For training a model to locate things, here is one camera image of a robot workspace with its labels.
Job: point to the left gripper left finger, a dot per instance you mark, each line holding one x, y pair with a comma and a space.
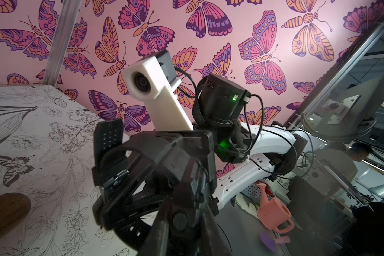
156, 243

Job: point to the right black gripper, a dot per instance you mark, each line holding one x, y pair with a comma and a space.
193, 192

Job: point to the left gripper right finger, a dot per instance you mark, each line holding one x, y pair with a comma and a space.
212, 243

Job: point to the wooden watch stand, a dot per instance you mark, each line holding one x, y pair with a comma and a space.
14, 208

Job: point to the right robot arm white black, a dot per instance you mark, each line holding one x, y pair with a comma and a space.
259, 150

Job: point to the purple plastic scoop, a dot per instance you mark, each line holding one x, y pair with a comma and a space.
271, 243

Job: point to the pink watering can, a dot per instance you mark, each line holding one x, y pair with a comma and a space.
273, 213

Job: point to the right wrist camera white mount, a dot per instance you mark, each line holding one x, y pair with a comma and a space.
153, 81

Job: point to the aluminium frame right post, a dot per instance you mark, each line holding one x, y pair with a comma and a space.
347, 59

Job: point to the aluminium frame post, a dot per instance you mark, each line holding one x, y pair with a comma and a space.
60, 43
347, 59

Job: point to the aluminium frame left post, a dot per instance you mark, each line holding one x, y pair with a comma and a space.
60, 43

